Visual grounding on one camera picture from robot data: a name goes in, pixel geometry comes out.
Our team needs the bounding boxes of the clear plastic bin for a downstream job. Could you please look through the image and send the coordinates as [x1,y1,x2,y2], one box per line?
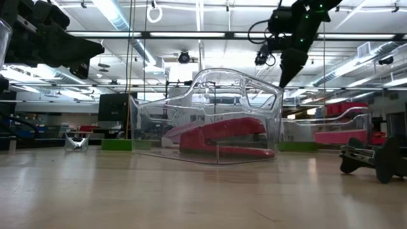
[0,18,13,74]
[128,67,285,165]
[281,106,373,155]

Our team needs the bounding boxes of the yellow hanging cable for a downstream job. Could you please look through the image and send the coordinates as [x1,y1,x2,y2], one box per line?
[125,0,136,141]

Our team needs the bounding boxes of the red stapler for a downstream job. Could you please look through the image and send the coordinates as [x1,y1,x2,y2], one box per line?
[179,116,276,160]

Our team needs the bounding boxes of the white cable ring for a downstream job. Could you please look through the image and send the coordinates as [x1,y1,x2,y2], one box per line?
[146,5,163,24]

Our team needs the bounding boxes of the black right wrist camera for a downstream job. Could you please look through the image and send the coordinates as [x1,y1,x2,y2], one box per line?
[268,8,294,35]

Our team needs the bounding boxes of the pink stapler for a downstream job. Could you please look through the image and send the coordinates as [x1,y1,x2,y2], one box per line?
[160,122,206,149]

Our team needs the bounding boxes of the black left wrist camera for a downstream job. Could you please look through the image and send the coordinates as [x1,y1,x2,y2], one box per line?
[33,0,71,30]

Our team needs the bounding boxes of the light blue staple remover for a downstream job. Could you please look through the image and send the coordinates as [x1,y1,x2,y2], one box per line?
[63,133,91,151]

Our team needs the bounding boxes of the black aluminium frame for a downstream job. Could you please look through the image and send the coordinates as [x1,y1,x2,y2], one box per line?
[0,31,407,157]

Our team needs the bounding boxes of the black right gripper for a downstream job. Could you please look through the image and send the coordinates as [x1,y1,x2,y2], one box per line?
[279,12,314,89]

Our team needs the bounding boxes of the silver ventilation duct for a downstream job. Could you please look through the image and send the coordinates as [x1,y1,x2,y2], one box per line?
[92,0,168,76]
[313,41,402,87]

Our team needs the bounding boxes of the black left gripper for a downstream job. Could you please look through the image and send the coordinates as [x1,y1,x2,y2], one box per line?
[9,0,106,80]

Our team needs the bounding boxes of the pink tape roll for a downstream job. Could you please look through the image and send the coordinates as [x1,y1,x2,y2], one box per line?
[314,129,369,146]

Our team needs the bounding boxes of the round black ceiling camera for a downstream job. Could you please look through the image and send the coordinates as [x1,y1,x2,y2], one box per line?
[177,50,191,65]

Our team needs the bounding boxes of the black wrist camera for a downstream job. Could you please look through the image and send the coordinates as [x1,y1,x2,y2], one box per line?
[268,8,294,35]
[33,0,71,30]

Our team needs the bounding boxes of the black panel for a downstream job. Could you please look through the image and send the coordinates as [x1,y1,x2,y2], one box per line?
[97,92,138,122]

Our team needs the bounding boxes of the black camera with cable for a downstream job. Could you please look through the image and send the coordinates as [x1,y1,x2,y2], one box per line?
[253,43,277,68]

